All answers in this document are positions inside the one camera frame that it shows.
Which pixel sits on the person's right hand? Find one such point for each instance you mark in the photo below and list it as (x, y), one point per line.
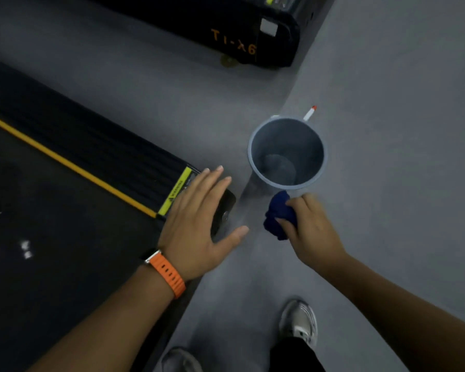
(314, 236)

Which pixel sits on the person's left hand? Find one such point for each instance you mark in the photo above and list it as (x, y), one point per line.
(190, 232)

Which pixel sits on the person's left thumb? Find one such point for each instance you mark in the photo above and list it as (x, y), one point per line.
(232, 237)

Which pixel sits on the person's right thumb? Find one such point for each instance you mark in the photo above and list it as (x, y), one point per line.
(287, 224)

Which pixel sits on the person's left middle finger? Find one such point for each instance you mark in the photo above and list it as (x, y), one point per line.
(209, 184)

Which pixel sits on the dark blue cloth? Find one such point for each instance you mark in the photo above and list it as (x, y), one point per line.
(279, 215)

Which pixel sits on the person's right forearm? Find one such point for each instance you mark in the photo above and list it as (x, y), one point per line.
(403, 321)

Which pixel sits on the person's left forearm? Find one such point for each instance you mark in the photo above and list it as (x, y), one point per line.
(112, 329)

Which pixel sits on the orange band wristwatch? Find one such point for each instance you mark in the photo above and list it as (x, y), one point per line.
(168, 271)

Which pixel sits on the grey plastic bucket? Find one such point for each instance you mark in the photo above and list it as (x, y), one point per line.
(286, 151)

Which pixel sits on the grey white right sneaker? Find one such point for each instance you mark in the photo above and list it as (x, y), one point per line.
(299, 319)

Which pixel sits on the black treadmill with yellow stripe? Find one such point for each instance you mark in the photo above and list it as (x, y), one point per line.
(81, 158)

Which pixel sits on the black trouser leg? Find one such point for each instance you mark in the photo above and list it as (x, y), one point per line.
(294, 358)

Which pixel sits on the grey left sneaker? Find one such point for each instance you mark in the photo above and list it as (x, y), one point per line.
(180, 361)

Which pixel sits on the black treadmill with orange marking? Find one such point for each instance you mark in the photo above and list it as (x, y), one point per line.
(217, 23)

